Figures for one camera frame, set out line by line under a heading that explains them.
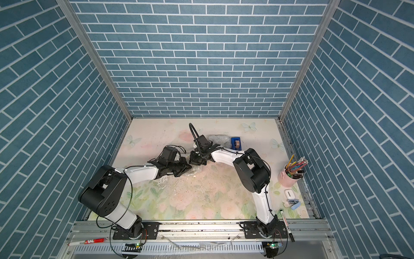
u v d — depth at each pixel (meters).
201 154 0.74
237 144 0.98
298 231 0.75
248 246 0.71
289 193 0.84
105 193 0.45
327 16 0.73
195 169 0.89
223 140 1.00
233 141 1.00
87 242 0.70
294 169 0.82
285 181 0.81
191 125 0.84
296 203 0.80
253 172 0.53
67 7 0.69
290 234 0.72
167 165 0.73
